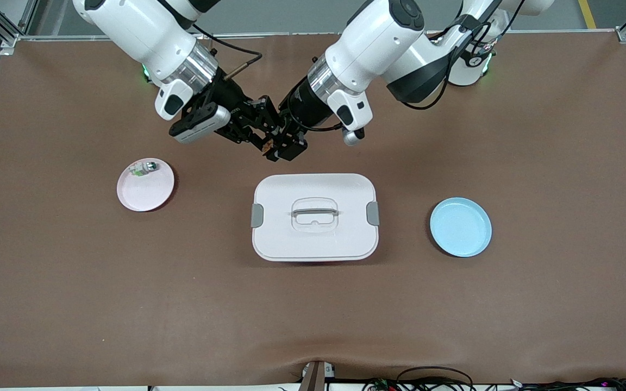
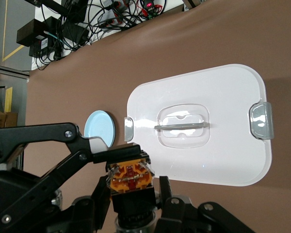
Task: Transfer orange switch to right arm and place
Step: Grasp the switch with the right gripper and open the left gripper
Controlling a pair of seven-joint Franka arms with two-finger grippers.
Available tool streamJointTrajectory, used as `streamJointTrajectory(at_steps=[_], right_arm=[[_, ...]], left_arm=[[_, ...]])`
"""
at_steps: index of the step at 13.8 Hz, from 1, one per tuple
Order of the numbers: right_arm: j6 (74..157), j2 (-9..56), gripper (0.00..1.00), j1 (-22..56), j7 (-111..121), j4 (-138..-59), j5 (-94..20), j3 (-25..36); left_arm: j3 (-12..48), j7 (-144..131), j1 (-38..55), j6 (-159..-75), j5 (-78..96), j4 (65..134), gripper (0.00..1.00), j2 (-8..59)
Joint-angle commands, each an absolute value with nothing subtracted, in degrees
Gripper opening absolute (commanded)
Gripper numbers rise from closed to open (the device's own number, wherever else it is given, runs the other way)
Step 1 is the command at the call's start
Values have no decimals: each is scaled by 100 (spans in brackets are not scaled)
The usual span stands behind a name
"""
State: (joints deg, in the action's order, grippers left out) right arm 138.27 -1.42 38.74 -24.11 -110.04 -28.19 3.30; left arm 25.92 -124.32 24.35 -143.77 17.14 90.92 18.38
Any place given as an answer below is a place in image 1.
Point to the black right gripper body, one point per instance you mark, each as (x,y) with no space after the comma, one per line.
(232,101)

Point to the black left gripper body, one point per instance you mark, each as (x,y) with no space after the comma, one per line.
(306,106)

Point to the orange push-button switch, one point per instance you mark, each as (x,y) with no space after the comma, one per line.
(268,145)

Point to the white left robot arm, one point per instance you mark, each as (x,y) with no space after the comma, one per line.
(378,38)

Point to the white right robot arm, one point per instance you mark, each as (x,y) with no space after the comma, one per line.
(139,32)

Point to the white lidded storage box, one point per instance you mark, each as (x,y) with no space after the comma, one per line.
(313,239)

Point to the pink round plate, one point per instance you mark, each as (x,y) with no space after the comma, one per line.
(144,195)

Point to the brown table cover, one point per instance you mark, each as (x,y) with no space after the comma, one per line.
(313,304)

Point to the light blue round plate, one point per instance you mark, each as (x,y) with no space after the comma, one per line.
(459,228)

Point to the aluminium frame rail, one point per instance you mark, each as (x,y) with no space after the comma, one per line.
(291,33)

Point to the green push-button switch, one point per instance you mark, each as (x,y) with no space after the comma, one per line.
(150,166)

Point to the metal camera bracket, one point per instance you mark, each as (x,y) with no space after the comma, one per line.
(313,377)

